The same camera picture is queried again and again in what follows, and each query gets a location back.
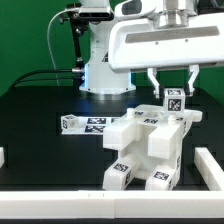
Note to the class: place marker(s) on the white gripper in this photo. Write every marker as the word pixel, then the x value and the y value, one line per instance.
pixel 136 45

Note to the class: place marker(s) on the white chair back frame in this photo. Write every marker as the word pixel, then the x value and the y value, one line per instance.
pixel 161 132

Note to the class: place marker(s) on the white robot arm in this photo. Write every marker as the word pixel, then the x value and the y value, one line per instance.
pixel 171 14

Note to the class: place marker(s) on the white front fence bar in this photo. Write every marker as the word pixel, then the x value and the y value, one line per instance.
pixel 111 204

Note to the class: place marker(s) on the white left fence piece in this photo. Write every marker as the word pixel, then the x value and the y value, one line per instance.
pixel 2 160

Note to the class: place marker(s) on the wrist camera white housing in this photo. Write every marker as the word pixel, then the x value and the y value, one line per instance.
pixel 134 9

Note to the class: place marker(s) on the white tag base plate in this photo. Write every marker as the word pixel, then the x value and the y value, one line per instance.
pixel 90 125

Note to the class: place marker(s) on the black camera stand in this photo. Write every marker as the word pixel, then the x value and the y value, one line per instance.
pixel 78 27

